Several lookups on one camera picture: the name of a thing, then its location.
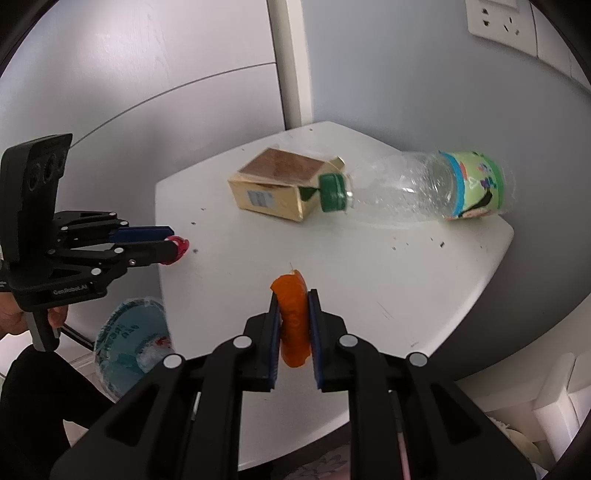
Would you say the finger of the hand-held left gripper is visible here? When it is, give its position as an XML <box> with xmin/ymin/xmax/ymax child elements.
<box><xmin>53</xmin><ymin>210</ymin><xmax>175</xmax><ymax>245</ymax></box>
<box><xmin>46</xmin><ymin>239</ymin><xmax>182</xmax><ymax>278</ymax></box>

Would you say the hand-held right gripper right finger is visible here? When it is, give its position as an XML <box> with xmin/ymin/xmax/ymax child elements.
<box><xmin>307</xmin><ymin>288</ymin><xmax>539</xmax><ymax>480</ymax></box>

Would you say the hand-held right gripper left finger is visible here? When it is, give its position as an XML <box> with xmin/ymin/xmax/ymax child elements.
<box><xmin>48</xmin><ymin>288</ymin><xmax>282</xmax><ymax>480</ymax></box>

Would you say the orange peel piece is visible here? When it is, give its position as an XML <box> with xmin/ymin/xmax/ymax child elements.
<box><xmin>270</xmin><ymin>269</ymin><xmax>310</xmax><ymax>368</ymax></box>

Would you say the small red wrapper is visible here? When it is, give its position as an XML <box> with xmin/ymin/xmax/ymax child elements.
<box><xmin>166</xmin><ymin>235</ymin><xmax>191</xmax><ymax>265</ymax></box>

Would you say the blue trash bin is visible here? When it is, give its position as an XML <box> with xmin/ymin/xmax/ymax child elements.
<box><xmin>92</xmin><ymin>296</ymin><xmax>172</xmax><ymax>400</ymax></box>

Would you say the yellow carton box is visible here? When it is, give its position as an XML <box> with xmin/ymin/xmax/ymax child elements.
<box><xmin>228</xmin><ymin>147</ymin><xmax>346</xmax><ymax>223</ymax></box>

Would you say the clear green-label plastic bottle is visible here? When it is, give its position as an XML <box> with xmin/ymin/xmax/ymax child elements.
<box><xmin>318</xmin><ymin>150</ymin><xmax>507</xmax><ymax>223</ymax></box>

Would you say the person's left hand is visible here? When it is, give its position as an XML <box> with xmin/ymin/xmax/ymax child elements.
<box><xmin>0</xmin><ymin>295</ymin><xmax>70</xmax><ymax>337</ymax></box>

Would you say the white nightstand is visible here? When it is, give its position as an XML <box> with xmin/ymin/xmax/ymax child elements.
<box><xmin>154</xmin><ymin>121</ymin><xmax>515</xmax><ymax>472</ymax></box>

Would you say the floral bed sheet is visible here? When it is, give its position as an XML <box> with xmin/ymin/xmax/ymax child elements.
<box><xmin>281</xmin><ymin>443</ymin><xmax>356</xmax><ymax>480</ymax></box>

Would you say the person's black clothing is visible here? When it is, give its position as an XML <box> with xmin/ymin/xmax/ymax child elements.
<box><xmin>0</xmin><ymin>344</ymin><xmax>116</xmax><ymax>480</ymax></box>

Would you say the white wall socket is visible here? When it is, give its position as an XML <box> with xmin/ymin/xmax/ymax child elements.
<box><xmin>465</xmin><ymin>0</ymin><xmax>539</xmax><ymax>49</ymax></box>

